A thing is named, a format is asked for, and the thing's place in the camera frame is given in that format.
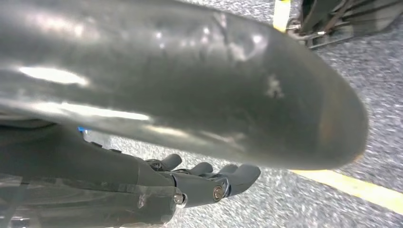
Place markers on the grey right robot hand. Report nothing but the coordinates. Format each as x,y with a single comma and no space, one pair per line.
157,78

